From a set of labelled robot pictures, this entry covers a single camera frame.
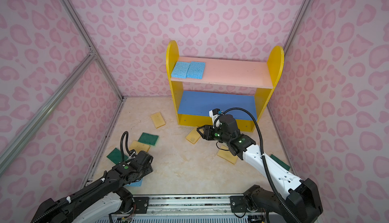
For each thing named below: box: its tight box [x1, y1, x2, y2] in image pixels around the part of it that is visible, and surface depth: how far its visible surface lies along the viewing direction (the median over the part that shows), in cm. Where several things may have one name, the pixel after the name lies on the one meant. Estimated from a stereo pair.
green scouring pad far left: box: [106, 147, 129, 165], surface depth 90 cm
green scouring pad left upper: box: [137, 132, 160, 147], surface depth 97 cm
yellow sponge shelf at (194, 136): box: [185, 126, 201, 145], surface depth 98 cm
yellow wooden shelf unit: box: [166, 40, 285, 133], surface depth 95 cm
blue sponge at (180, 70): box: [171, 61, 191, 79], surface depth 76 cm
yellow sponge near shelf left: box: [150, 111, 167, 129], surface depth 107 cm
